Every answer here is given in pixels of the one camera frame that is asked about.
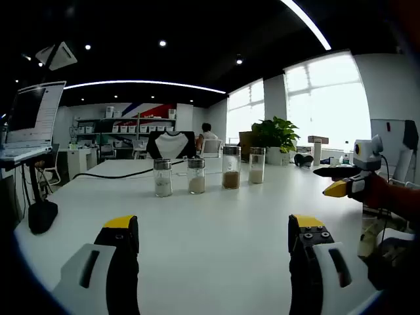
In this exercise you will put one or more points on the metal storage shelf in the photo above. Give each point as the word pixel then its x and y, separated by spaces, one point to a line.
pixel 98 118

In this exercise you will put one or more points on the white office chair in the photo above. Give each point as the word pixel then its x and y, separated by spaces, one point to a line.
pixel 390 234

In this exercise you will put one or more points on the black headphones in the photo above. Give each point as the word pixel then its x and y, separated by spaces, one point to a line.
pixel 303 160

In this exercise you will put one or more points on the ceiling light strip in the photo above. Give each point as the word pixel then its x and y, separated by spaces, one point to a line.
pixel 147 82
pixel 308 23

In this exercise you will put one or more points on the person's right hand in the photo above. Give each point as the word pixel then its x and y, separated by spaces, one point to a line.
pixel 380 195

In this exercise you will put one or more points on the tall seasoning bottle brown spice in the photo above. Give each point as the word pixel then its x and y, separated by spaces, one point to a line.
pixel 231 177

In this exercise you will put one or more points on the ceiling air conditioner unit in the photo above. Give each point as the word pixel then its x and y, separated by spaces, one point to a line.
pixel 60 54

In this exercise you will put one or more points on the potted green plant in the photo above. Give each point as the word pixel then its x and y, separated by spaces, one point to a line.
pixel 275 134

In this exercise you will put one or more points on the person's dark shirt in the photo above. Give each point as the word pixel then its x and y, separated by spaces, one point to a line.
pixel 397 262

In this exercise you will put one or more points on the tall seasoning bottle white powder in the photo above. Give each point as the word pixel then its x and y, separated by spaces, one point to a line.
pixel 256 174

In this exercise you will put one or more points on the short glass seasoning bottle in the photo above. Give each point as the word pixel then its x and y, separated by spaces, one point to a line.
pixel 163 183
pixel 196 182

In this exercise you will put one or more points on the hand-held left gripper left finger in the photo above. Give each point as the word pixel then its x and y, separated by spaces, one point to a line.
pixel 98 295

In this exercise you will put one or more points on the row of white storage bins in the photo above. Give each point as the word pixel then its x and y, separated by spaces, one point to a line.
pixel 144 128

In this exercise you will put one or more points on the white mesh chair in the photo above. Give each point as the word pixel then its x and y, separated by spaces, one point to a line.
pixel 212 147

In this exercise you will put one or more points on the white cylinder bottle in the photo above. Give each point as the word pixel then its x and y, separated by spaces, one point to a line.
pixel 317 152

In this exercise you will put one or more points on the cardboard box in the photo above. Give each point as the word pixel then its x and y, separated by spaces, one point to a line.
pixel 244 144

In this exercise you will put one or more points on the silver open laptop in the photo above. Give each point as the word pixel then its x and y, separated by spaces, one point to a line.
pixel 33 111

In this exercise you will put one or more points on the black laptop stand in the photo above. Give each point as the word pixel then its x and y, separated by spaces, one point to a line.
pixel 31 177

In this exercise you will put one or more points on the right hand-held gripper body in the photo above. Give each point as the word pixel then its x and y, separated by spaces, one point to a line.
pixel 367 154

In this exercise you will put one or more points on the black rounded object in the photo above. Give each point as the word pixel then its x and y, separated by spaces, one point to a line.
pixel 42 216

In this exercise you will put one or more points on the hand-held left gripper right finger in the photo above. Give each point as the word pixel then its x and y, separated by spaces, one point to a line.
pixel 315 288

